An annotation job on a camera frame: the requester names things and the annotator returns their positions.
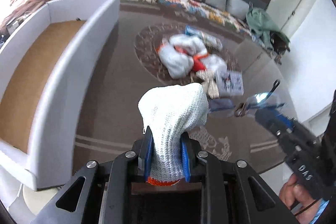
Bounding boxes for blue white medicine box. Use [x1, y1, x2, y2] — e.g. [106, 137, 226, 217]
[185, 26, 223, 52]

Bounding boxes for floral sofa cover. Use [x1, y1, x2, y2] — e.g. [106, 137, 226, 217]
[123, 0, 266, 48]

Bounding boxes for dark blue cloth piece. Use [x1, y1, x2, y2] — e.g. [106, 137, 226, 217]
[209, 98, 235, 113]

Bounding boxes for green jacket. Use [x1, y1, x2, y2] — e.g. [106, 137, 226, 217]
[246, 7, 290, 55]

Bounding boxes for white cardboard storage box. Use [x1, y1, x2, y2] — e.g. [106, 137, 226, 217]
[1, 0, 120, 191]

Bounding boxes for white knit glove top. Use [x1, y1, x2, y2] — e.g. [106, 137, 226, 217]
[169, 34, 208, 56]

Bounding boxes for printed card packet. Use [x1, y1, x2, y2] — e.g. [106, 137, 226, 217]
[216, 70, 244, 97]

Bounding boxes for white knit glove right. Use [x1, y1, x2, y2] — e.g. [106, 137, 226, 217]
[201, 54, 227, 72]

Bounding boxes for grey cushion far right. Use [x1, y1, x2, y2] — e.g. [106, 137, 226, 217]
[226, 0, 268, 20]

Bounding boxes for person's right hand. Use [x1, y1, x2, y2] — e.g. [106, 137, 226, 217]
[279, 174, 329, 223]

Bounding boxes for red fabric pouch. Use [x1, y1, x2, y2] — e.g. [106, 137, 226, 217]
[174, 46, 210, 72]

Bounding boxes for white knit glove orange cuff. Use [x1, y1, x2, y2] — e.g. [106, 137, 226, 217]
[138, 83, 209, 186]

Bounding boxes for white knit glove left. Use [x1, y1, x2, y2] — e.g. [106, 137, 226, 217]
[157, 39, 194, 79]

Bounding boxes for beaded chain bag strap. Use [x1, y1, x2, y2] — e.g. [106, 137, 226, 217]
[190, 70, 221, 100]

